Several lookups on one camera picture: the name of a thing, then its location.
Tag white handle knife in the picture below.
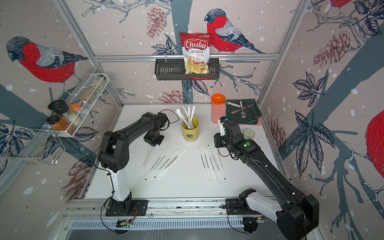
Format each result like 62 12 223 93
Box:
225 101 241 108

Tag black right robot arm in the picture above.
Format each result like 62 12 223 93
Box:
214 117 320 240

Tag pink tray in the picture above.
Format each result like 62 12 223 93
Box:
211 101 263 126

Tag orange spice jar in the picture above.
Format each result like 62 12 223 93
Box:
47 115 76 134

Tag orange bowl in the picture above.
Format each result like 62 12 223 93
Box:
211 94 226 105

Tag Chuba cassava chips bag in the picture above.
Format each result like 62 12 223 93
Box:
180 33 211 74

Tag yellow straw cup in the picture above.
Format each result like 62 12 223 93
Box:
182 117 200 142

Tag white wire spice rack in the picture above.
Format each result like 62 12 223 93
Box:
42 73 110 138

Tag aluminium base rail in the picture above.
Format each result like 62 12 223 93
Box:
60 196 281 234

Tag bundle wrapped straws in cup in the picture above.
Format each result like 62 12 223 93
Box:
175 105 196 130

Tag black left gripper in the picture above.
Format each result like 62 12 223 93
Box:
145 129 166 147

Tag green mat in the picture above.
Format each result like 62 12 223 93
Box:
226 99 262 125

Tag black lid spice jar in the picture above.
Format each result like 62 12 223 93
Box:
48 99 70 116

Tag black wall basket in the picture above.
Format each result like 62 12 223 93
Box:
155 58 220 81

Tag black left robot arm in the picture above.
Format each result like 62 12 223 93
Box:
98 112 169 217

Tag metal spoon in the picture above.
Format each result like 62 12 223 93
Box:
240 101 247 119

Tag wooden spoon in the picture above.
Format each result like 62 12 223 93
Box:
230 104 254 115

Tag straw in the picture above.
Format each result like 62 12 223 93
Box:
198 147 211 182
203 146 214 182
145 148 170 181
156 150 186 178
154 150 180 178
207 145 225 180
206 146 219 183
148 149 172 180
217 148 226 180
139 147 155 174

